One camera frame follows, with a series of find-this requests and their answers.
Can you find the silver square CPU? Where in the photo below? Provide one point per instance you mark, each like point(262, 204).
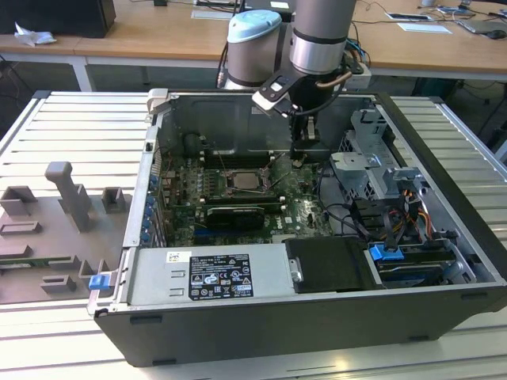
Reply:
point(245, 181)

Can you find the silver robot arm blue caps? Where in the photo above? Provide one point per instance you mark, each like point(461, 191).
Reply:
point(317, 39)

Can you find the black RAM slot bank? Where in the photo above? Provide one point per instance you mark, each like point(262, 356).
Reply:
point(273, 202)
point(237, 158)

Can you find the CPU socket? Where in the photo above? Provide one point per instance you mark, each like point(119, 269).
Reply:
point(228, 182)

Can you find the silver drive cage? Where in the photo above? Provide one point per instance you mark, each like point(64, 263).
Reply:
point(356, 174)

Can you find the green motherboard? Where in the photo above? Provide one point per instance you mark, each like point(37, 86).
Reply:
point(305, 210)

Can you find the white paper sheet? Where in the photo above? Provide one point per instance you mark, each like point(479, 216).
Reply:
point(424, 27)

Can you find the black round speaker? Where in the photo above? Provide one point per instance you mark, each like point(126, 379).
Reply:
point(192, 143)

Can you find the black graphics card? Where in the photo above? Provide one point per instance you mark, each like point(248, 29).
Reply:
point(237, 217)

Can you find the wooden desk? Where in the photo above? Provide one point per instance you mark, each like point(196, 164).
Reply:
point(158, 31)

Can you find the blue disk carrier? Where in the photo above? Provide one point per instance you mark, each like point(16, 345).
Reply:
point(384, 252)

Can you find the grey laptop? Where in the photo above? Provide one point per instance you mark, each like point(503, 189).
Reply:
point(483, 25)

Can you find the black computer mouse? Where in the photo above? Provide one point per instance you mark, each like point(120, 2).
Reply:
point(497, 35)

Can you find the black hard disk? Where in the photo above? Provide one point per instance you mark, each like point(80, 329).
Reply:
point(416, 269)

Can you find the black open PC case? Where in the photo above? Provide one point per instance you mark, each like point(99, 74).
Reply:
point(277, 328)

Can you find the silver power supply with label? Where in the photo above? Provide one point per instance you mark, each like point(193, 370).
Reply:
point(158, 277)

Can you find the black box on desk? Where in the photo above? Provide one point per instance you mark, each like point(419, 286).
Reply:
point(59, 16)

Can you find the small blue clip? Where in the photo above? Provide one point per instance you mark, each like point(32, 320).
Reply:
point(98, 282)

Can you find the crumpled white paper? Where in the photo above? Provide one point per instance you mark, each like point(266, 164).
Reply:
point(33, 35)

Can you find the grey parts rack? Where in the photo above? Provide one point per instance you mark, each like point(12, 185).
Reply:
point(47, 237)

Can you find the green RAM stick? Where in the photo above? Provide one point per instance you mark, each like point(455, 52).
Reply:
point(24, 261)

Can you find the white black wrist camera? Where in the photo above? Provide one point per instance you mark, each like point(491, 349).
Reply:
point(273, 93)

